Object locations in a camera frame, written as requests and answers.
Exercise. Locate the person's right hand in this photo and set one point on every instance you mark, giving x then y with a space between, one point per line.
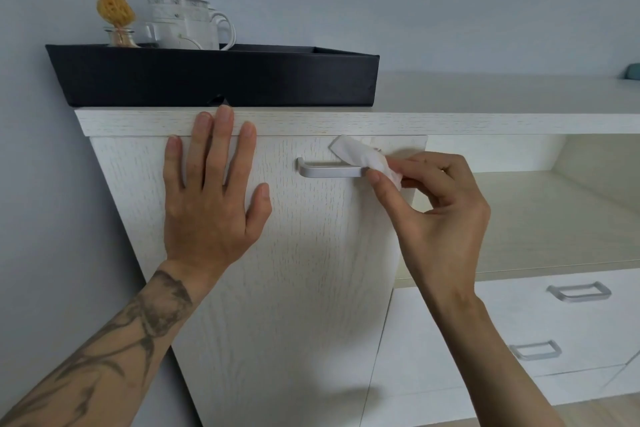
440 241

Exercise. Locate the person's left hand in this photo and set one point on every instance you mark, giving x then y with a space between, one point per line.
205 221

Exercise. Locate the white wooden cabinet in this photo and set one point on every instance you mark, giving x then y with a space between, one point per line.
450 124

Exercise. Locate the white stained wipe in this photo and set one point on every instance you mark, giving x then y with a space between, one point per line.
355 151

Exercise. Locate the person's left forearm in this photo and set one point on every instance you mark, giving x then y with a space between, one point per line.
100 356

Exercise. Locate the white cabinet door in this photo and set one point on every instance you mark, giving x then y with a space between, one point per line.
300 316
627 381

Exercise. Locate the black rectangular tray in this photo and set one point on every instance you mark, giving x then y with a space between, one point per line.
200 76

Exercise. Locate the glass diffuser bottle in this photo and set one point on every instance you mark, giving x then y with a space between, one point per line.
120 39

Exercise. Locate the white lidded ceramic teapot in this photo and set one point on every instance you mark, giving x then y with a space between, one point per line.
180 21

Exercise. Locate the yellow woven ball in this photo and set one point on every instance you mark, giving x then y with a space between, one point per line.
115 10

